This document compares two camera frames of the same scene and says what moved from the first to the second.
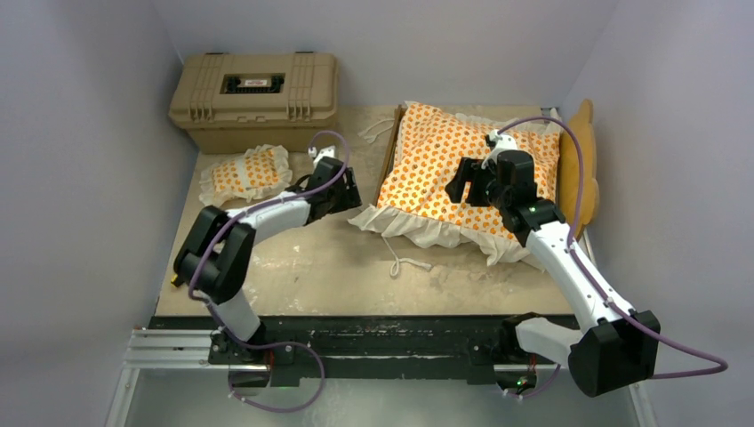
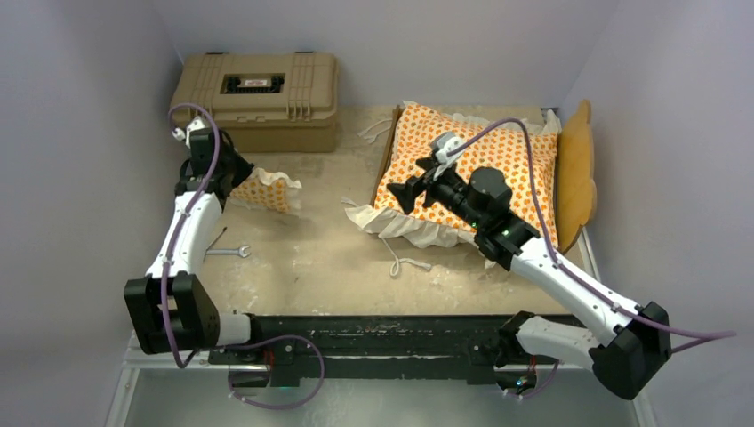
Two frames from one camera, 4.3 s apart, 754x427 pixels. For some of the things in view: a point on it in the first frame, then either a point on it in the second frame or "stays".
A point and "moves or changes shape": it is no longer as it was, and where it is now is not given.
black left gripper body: [344, 197] → [236, 165]
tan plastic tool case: [233, 102] stays
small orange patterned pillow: [263, 171] moves or changes shape
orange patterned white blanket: [413, 195] stays
